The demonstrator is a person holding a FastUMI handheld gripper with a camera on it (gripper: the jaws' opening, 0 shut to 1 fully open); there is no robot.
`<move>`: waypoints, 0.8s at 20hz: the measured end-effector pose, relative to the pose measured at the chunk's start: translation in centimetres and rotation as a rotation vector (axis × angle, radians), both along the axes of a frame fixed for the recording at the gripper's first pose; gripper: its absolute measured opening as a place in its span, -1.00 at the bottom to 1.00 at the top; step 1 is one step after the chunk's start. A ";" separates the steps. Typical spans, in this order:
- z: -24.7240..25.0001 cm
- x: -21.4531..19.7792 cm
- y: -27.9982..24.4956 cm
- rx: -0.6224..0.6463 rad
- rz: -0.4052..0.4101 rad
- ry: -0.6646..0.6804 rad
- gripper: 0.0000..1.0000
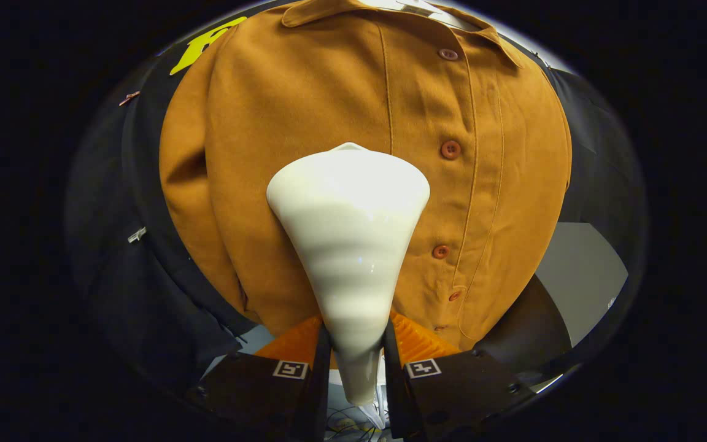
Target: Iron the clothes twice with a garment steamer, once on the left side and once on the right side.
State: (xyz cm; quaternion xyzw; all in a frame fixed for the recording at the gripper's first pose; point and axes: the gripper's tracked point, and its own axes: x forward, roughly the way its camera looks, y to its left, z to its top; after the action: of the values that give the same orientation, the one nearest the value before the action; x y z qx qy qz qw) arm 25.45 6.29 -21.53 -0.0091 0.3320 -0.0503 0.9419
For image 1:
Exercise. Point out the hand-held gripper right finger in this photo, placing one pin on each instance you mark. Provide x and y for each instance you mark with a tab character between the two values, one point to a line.
393	393

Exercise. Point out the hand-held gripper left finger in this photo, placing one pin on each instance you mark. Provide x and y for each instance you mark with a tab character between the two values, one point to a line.
318	393

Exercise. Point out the white garment steamer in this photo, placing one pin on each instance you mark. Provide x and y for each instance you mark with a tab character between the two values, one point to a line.
347	233

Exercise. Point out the orange-brown button shirt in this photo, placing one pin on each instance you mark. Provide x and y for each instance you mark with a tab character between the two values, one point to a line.
304	104

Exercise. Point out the black backdrop cloth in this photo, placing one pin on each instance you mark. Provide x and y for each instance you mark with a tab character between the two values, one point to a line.
120	294

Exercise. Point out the grey table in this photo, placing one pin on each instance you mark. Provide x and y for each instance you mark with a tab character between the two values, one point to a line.
587	276

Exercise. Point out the white clip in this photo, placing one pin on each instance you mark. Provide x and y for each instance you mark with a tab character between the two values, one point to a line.
137	234

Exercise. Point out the white mannequin torso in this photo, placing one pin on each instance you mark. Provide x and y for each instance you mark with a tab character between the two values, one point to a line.
433	11

